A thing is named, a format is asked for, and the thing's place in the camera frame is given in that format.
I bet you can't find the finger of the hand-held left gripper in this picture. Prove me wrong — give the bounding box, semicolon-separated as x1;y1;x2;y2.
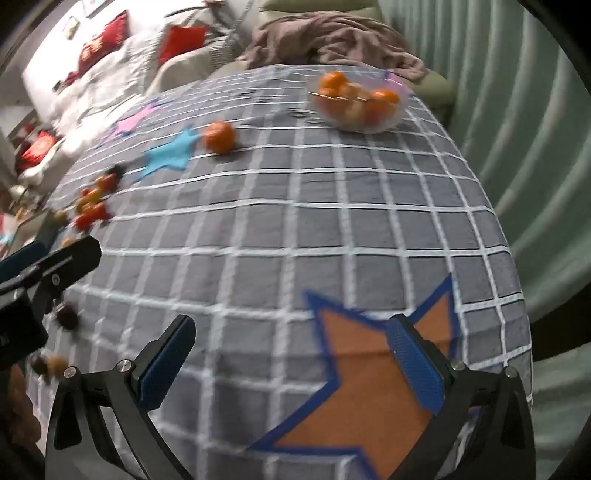
28;237;102;320
0;239;48;297

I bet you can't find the red patterned cushion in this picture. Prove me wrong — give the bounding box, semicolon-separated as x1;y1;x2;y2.
18;131;58;171

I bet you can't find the grey checked star-print cloth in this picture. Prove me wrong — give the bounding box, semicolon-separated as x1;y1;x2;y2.
28;65;536;480

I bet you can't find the pinkish brown blanket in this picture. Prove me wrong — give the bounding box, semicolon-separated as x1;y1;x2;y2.
240;13;428;81

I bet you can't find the white sofa cover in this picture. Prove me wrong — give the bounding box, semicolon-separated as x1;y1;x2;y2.
23;9;259;183

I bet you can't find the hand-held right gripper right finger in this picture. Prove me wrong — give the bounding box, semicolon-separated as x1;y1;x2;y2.
387;314;537;480

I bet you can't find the pale green curtain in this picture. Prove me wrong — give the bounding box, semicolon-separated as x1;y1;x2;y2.
379;0;591;370

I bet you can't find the orange mandarin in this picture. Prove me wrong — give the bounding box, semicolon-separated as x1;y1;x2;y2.
203;121;237;154
367;89;400;123
320;71;349;97

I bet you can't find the plain red cushion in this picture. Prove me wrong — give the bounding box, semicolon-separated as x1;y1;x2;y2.
159;24;208;65

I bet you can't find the red printed cushion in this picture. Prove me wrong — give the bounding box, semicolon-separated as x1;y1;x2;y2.
76;11;130;72

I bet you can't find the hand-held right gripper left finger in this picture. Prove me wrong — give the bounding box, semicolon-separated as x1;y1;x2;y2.
45;315;197;480

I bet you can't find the plastic bag of tangerines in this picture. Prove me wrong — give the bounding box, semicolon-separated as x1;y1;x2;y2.
308;71;411;134

